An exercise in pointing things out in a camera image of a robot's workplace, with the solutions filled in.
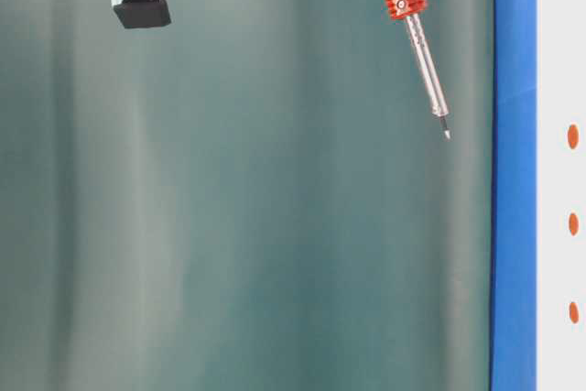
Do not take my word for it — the red soldering iron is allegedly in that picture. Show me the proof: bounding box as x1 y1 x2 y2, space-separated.
385 0 451 140

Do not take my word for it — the green backdrop curtain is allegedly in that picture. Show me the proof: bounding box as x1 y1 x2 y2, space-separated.
1 0 493 390

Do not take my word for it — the white paper sheet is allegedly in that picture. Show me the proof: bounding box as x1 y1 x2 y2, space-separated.
537 0 585 390

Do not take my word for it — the blue table cloth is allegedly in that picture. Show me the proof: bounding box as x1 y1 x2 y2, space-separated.
490 0 537 390

